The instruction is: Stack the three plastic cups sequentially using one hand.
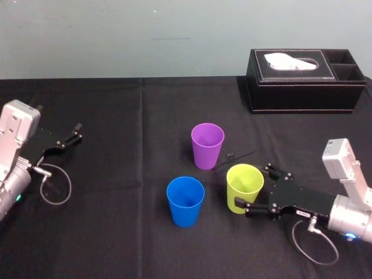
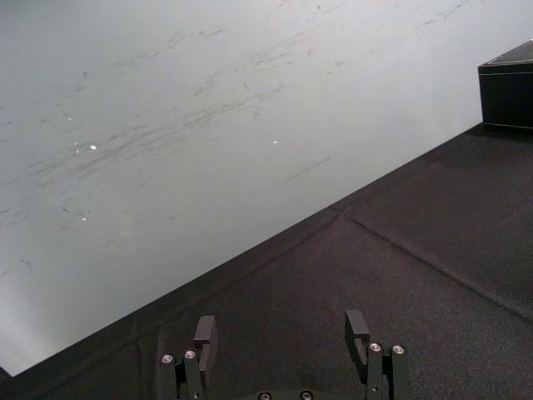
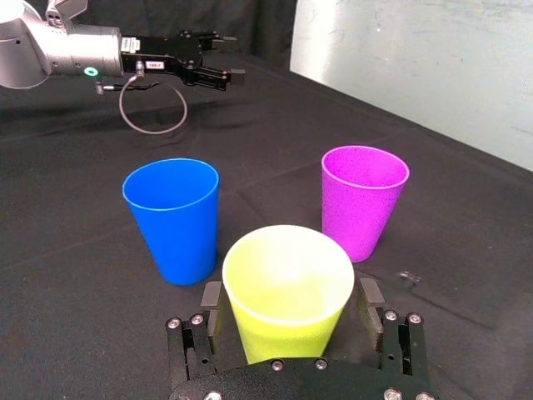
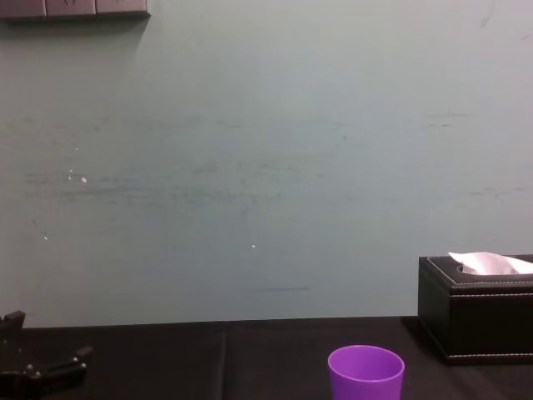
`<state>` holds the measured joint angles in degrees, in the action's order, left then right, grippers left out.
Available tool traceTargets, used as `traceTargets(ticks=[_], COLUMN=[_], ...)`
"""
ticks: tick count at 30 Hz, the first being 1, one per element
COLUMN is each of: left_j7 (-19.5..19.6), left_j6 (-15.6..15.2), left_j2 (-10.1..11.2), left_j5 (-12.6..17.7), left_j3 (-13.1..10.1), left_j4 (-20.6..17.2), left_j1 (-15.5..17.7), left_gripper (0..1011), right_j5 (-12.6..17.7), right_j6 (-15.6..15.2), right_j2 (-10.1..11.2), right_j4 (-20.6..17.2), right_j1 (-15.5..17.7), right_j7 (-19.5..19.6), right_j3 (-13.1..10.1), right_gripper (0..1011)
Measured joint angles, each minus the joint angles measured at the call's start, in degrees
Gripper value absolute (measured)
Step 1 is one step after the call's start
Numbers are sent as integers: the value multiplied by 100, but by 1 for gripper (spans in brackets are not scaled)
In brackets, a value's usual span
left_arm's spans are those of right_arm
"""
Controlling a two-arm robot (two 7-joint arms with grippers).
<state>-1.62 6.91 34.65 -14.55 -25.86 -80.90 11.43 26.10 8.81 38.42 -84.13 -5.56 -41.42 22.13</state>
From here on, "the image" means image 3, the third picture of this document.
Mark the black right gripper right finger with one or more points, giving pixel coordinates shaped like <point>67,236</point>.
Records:
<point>399,341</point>

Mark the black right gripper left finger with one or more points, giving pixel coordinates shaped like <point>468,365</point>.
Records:
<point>191,341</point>

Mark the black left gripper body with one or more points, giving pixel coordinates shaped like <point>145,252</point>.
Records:
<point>166,56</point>

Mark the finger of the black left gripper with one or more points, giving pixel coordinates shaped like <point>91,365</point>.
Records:
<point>220,43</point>
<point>216,77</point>

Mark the yellow-green plastic cup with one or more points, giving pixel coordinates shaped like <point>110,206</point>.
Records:
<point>283,316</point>

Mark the blue plastic cup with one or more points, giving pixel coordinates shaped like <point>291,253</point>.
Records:
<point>175,225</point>

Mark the purple plastic cup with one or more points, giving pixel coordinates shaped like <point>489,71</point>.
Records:
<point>358,216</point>

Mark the black table cloth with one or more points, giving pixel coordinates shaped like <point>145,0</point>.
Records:
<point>62,250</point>

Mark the plain pale wall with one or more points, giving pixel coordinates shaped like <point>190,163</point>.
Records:
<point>416,62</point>

